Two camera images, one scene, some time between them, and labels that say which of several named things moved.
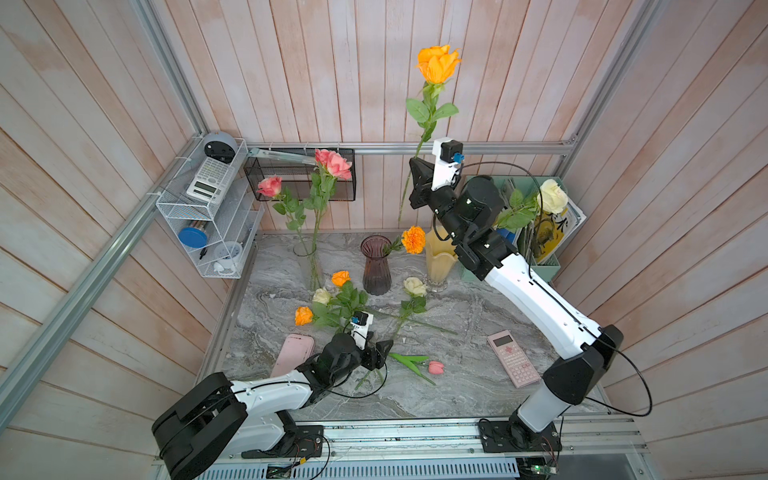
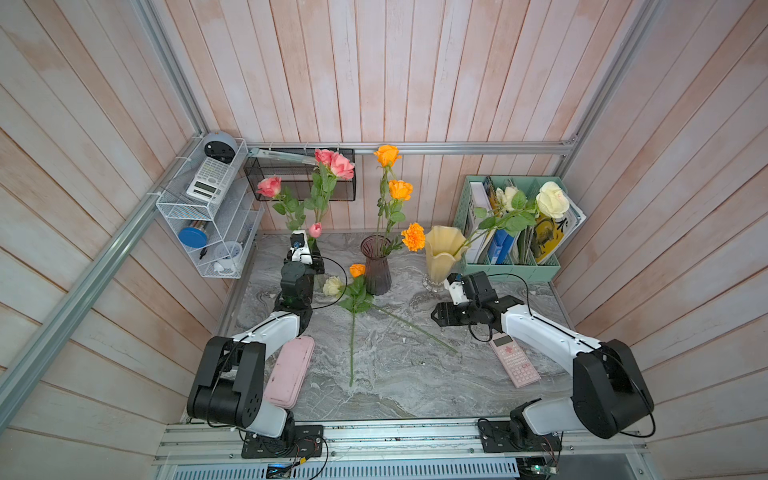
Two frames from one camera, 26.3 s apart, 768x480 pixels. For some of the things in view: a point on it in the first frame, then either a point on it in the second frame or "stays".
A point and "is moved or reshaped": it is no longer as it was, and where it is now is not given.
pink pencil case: x=293 y=349 stays
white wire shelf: x=220 y=223 stays
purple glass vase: x=377 y=268 stays
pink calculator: x=514 y=359 stays
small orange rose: x=349 y=300 is moved or reshaped
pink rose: x=331 y=164 stays
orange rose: x=436 y=65 → x=385 y=156
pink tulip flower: x=414 y=362 → x=315 y=232
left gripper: x=379 y=355 → x=317 y=262
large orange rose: x=328 y=315 → x=399 y=190
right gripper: x=424 y=194 → x=445 y=314
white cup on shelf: x=227 y=254 stays
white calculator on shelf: x=212 y=180 stays
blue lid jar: x=193 y=237 stays
